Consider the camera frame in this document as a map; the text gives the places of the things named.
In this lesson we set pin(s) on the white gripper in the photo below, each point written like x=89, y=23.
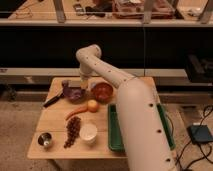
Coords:
x=84, y=80

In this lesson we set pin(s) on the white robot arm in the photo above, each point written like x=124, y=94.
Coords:
x=144, y=139

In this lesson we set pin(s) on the red-brown bowl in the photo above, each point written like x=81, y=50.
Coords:
x=102, y=92

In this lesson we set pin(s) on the yellow orange fruit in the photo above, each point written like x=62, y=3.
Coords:
x=93, y=106

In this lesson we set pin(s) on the orange carrot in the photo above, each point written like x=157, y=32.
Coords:
x=76, y=111

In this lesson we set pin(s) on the bunch of dark grapes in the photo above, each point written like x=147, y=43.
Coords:
x=73, y=128

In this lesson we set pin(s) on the white cup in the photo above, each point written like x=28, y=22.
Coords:
x=88, y=133

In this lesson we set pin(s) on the green tray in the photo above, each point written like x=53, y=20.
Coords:
x=115, y=141

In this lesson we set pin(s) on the small metal cup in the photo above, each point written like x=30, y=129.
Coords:
x=45, y=140

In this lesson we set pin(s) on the red plastic crate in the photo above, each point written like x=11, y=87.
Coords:
x=133, y=9

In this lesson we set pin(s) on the black box at right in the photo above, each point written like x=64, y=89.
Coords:
x=199, y=70

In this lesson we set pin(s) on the black power adapter box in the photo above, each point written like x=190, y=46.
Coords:
x=200, y=134

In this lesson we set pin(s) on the black handled knife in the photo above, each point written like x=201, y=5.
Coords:
x=53, y=100

